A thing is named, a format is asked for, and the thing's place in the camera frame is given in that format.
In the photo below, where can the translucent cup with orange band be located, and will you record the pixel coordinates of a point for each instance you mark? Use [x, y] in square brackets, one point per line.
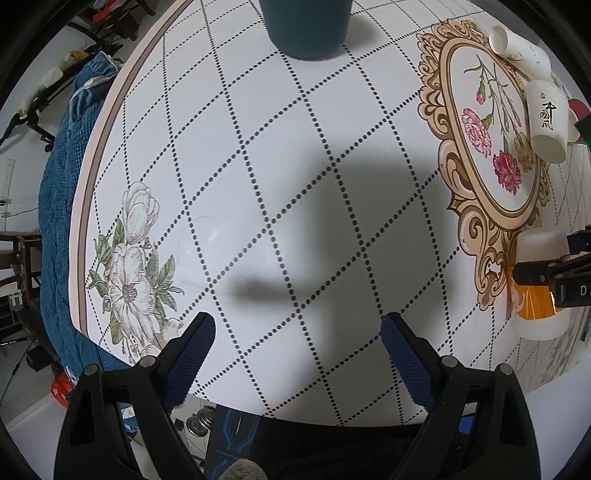
[538, 304]

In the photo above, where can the plain white paper cup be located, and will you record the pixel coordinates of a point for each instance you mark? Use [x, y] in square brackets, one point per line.
[519, 50]

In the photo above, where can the red object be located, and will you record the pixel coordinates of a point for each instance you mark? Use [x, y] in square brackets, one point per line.
[578, 108]

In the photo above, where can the teal cup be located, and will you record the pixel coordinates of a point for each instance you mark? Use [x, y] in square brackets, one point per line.
[304, 27]

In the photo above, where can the orange object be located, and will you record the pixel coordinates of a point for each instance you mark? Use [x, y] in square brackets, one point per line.
[61, 391]

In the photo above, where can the black and blue chair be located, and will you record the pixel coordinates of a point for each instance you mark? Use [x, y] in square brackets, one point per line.
[231, 438]

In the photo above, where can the dark wooden chair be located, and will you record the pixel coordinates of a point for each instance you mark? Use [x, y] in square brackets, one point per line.
[21, 277]

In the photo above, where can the metal dumbbell weights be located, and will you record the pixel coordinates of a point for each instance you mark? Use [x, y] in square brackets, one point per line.
[199, 422]

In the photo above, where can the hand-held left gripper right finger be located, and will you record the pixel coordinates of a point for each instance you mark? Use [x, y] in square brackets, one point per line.
[406, 353]

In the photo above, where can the green object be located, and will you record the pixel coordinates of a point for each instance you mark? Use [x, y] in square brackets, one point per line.
[584, 131]

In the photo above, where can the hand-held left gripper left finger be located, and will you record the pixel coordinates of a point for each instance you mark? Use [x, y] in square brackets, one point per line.
[191, 350]

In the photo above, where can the blue knitted blanket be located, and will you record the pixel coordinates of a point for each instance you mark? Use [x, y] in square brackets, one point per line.
[60, 221]

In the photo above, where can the white paper cup black print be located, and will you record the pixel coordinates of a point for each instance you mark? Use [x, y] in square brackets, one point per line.
[547, 120]

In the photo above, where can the black office chair base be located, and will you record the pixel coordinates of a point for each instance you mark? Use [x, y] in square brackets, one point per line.
[27, 127]

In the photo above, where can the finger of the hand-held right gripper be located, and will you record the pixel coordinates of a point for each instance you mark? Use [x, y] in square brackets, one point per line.
[535, 272]
[581, 242]

